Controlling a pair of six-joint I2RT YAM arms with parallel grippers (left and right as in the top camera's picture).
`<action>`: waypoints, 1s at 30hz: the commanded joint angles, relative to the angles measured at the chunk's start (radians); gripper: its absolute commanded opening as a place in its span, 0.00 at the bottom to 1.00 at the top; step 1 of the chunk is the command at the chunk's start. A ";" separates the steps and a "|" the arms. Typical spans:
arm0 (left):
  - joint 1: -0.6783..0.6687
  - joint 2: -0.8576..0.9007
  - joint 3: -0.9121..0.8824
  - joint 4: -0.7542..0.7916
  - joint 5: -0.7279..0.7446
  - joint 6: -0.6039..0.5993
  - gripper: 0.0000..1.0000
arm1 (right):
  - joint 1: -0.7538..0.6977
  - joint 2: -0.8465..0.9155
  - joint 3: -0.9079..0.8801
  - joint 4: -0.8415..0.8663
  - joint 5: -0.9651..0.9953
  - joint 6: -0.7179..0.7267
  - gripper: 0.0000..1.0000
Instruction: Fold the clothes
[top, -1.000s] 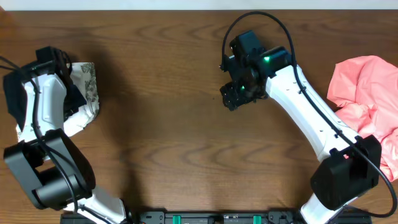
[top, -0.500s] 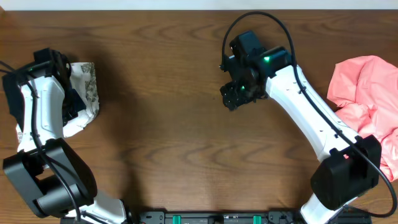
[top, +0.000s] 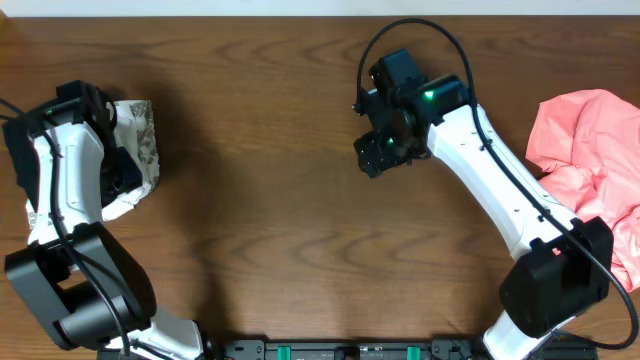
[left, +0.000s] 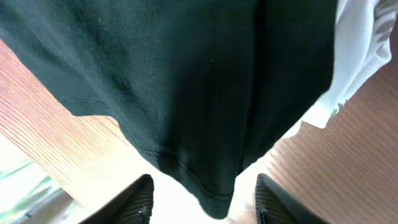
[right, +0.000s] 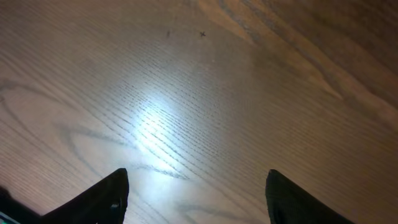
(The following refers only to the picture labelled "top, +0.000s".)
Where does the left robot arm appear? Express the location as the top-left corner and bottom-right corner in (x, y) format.
(2, 80), (213, 359)

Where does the left black cable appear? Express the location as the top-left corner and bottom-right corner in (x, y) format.
(0, 97), (176, 360)

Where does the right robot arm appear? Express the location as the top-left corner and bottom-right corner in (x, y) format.
(354, 49), (613, 359)

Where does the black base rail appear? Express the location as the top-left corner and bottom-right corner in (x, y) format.
(97, 338), (599, 360)

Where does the black t-shirt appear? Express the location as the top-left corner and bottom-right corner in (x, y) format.
(2, 120), (39, 209)

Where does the white patterned folded garment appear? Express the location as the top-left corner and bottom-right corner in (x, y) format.
(27, 100), (160, 242)

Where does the pink t-shirt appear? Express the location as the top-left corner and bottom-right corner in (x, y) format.
(526, 89), (639, 292)

